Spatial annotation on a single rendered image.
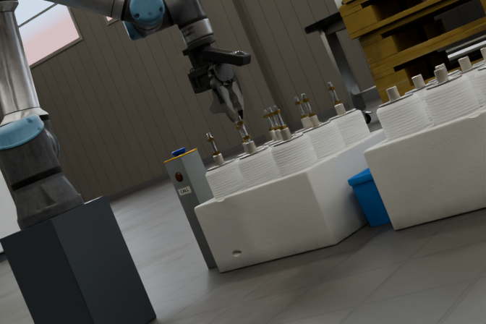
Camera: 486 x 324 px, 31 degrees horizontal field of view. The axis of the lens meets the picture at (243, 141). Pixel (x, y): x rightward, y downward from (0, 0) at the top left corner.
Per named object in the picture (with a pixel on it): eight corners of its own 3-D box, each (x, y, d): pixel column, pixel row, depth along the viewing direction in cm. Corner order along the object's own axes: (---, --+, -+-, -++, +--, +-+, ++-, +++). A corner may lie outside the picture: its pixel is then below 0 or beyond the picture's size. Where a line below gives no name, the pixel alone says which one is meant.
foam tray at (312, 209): (335, 245, 194) (305, 171, 194) (219, 273, 221) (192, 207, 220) (419, 189, 223) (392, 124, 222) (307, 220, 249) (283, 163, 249)
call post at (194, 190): (225, 265, 231) (179, 156, 230) (207, 269, 236) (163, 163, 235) (241, 255, 236) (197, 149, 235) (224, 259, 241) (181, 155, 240)
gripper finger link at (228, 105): (220, 128, 213) (208, 92, 214) (238, 120, 210) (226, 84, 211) (212, 129, 211) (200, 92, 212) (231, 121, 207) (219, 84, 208)
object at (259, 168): (290, 215, 219) (262, 148, 219) (307, 212, 210) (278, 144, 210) (258, 230, 215) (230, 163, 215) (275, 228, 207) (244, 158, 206)
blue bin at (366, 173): (403, 219, 191) (382, 169, 191) (364, 229, 199) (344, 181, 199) (463, 178, 213) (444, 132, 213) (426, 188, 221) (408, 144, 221)
